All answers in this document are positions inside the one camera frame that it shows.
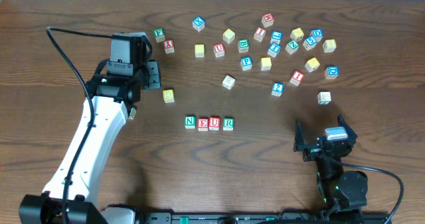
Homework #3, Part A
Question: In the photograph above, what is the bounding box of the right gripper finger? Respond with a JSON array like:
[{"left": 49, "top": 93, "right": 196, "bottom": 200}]
[
  {"left": 337, "top": 114, "right": 358, "bottom": 140},
  {"left": 293, "top": 121, "right": 305, "bottom": 152}
]

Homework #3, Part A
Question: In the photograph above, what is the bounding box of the green R block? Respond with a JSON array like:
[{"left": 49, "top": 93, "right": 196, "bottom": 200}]
[{"left": 223, "top": 118, "right": 234, "bottom": 131}]

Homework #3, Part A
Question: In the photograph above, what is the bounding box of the red u block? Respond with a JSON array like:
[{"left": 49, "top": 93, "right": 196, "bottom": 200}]
[
  {"left": 213, "top": 43, "right": 225, "bottom": 58},
  {"left": 209, "top": 116, "right": 221, "bottom": 131}
]

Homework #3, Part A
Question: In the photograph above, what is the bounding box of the green N block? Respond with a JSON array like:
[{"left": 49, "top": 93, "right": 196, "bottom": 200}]
[{"left": 185, "top": 116, "right": 196, "bottom": 129}]

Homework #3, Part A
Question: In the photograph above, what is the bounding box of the red E block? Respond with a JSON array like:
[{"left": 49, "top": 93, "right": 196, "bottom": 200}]
[{"left": 197, "top": 118, "right": 209, "bottom": 131}]

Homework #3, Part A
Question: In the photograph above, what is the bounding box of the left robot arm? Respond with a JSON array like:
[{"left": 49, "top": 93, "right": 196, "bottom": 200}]
[{"left": 19, "top": 32, "right": 161, "bottom": 223}]

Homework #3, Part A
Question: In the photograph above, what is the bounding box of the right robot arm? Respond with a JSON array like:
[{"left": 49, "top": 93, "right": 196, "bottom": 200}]
[{"left": 294, "top": 115, "right": 368, "bottom": 221}]

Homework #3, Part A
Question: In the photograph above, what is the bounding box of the green F block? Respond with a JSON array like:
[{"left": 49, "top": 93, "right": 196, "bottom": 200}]
[{"left": 153, "top": 28, "right": 165, "bottom": 43}]

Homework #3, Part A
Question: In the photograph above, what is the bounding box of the plain L block green 7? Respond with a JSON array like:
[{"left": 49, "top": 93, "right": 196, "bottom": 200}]
[{"left": 317, "top": 92, "right": 331, "bottom": 105}]

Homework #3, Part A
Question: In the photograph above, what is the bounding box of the blue 2 block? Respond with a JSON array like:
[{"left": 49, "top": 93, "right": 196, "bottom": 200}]
[{"left": 271, "top": 82, "right": 284, "bottom": 96}]

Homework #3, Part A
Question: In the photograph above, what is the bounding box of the yellow block near left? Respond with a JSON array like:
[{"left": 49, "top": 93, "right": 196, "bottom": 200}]
[{"left": 163, "top": 89, "right": 175, "bottom": 103}]

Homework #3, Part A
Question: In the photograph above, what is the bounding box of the green J block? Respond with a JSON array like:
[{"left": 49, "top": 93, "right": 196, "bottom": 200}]
[{"left": 128, "top": 107, "right": 137, "bottom": 120}]

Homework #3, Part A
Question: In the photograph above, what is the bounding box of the red I block lower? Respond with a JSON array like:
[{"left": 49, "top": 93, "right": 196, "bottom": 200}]
[{"left": 290, "top": 70, "right": 305, "bottom": 86}]

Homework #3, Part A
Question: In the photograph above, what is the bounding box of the red i block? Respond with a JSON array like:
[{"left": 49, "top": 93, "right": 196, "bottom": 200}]
[
  {"left": 290, "top": 70, "right": 305, "bottom": 86},
  {"left": 254, "top": 27, "right": 266, "bottom": 42}
]

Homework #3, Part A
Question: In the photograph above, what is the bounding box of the blue D block lower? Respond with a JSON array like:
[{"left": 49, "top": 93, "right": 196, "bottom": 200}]
[{"left": 325, "top": 66, "right": 339, "bottom": 79}]

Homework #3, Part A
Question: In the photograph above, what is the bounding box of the blue d block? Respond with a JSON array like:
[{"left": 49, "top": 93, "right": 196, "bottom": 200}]
[
  {"left": 325, "top": 66, "right": 339, "bottom": 79},
  {"left": 309, "top": 29, "right": 323, "bottom": 42}
]

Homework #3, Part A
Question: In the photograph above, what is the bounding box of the yellow block centre left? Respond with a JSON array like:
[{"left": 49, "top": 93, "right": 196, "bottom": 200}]
[{"left": 195, "top": 44, "right": 205, "bottom": 58}]

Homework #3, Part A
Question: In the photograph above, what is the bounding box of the blue X block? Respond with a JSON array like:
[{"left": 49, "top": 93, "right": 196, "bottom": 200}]
[{"left": 193, "top": 17, "right": 205, "bottom": 32}]

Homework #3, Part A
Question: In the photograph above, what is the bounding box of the yellow K block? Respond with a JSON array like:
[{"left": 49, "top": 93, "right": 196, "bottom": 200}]
[{"left": 305, "top": 57, "right": 320, "bottom": 72}]

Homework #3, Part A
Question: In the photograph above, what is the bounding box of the yellow S block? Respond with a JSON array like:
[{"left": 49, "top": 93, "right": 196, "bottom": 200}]
[{"left": 260, "top": 57, "right": 272, "bottom": 71}]

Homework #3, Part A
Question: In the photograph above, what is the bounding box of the plain K block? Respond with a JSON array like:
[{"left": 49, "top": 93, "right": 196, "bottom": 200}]
[{"left": 222, "top": 75, "right": 236, "bottom": 90}]

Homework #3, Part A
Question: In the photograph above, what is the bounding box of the yellow B block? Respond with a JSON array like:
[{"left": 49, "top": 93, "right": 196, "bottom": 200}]
[{"left": 323, "top": 39, "right": 337, "bottom": 53}]

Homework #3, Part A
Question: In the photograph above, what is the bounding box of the green Z block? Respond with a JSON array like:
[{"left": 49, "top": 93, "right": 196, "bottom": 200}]
[{"left": 286, "top": 40, "right": 299, "bottom": 55}]

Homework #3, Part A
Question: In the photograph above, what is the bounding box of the blue P block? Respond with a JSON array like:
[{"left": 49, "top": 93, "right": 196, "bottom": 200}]
[{"left": 240, "top": 56, "right": 253, "bottom": 71}]

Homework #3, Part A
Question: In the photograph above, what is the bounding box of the blue T block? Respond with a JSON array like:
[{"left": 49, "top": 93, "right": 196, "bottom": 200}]
[{"left": 268, "top": 43, "right": 282, "bottom": 58}]

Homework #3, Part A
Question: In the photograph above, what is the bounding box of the blue 5 block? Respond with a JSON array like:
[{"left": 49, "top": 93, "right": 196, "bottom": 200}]
[{"left": 303, "top": 37, "right": 317, "bottom": 51}]

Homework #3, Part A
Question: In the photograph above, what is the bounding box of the yellow block top centre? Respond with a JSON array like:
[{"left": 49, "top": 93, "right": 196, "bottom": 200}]
[{"left": 223, "top": 29, "right": 236, "bottom": 44}]

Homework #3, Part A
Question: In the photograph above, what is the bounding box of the yellow block top right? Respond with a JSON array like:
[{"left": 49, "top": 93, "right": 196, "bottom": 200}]
[{"left": 290, "top": 27, "right": 304, "bottom": 42}]

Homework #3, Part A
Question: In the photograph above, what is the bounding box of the blue D block upper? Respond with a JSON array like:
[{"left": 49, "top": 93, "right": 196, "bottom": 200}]
[{"left": 309, "top": 29, "right": 323, "bottom": 42}]

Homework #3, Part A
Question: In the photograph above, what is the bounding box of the blue L block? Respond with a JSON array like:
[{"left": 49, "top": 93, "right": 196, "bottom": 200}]
[{"left": 270, "top": 31, "right": 283, "bottom": 44}]

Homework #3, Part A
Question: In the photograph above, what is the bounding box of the green B block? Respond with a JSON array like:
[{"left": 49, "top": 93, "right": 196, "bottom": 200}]
[{"left": 238, "top": 39, "right": 250, "bottom": 53}]

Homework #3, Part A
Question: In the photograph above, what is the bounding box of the red I block upper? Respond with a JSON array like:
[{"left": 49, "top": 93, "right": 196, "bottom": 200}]
[{"left": 254, "top": 27, "right": 266, "bottom": 42}]

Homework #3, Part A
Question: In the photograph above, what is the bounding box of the red H block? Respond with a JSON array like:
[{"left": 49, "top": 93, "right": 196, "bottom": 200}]
[{"left": 262, "top": 13, "right": 275, "bottom": 28}]

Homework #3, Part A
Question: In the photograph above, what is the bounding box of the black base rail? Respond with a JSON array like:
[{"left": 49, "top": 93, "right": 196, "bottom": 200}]
[{"left": 99, "top": 211, "right": 392, "bottom": 224}]

